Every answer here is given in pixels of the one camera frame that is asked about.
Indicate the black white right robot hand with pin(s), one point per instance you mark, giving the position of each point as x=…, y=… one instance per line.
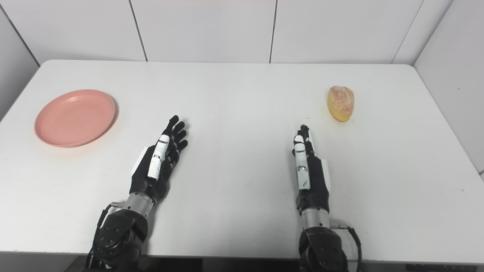
x=315, y=185

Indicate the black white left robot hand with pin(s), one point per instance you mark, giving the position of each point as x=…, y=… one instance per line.
x=143, y=177

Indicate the pink round plate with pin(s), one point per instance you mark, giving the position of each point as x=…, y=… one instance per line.
x=75, y=118

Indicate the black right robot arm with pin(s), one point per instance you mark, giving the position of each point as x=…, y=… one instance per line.
x=321, y=245

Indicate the oval bread roll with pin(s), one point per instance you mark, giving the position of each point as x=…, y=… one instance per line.
x=341, y=104

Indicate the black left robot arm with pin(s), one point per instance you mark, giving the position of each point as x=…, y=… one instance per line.
x=121, y=236

